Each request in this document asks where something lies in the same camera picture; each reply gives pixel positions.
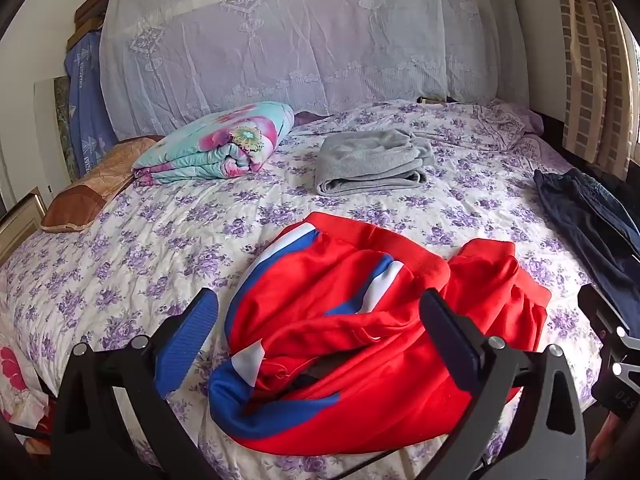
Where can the bed with purple floral sheet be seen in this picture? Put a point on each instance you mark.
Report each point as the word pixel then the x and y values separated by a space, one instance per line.
pixel 165 250

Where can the golden framed furniture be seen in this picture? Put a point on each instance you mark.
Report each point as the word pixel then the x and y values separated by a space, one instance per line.
pixel 17 220

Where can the dark blue jeans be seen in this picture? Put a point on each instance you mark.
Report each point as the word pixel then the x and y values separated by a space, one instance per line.
pixel 595 225

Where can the beige checked curtain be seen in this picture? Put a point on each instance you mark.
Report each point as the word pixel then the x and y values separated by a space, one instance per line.
pixel 595 60

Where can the folded floral quilt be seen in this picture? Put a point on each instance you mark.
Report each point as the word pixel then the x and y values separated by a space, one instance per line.
pixel 220 147

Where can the person's right hand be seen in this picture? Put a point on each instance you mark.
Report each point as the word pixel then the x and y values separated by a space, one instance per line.
pixel 600 440

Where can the pink floral cloth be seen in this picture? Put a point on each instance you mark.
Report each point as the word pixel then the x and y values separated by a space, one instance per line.
pixel 17 380

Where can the blue patterned hanging cloth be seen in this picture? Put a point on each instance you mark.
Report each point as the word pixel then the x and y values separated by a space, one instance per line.
pixel 87 105

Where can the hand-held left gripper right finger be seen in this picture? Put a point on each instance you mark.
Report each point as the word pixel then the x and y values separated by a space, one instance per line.
pixel 452 342

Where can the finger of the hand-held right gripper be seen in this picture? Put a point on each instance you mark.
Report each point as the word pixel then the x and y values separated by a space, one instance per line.
pixel 602 312

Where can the white lace headboard cover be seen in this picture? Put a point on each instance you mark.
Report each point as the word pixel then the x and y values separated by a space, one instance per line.
pixel 300 35

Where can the wooden cabinet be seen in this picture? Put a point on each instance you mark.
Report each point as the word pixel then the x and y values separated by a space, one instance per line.
pixel 92 7

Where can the folded grey garment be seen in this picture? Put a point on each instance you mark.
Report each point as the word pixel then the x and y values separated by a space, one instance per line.
pixel 372 162

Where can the brown pillow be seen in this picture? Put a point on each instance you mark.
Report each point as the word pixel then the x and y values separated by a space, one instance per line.
pixel 92 180

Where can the purple floral pillow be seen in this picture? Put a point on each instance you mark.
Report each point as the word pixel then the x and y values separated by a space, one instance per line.
pixel 505 120

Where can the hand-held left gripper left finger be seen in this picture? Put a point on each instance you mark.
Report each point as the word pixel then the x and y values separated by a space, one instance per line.
pixel 186 340

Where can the red blue white jacket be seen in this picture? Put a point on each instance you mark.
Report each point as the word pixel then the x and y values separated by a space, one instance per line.
pixel 350 320

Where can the wall picture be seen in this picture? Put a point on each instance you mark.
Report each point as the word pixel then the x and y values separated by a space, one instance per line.
pixel 60 110

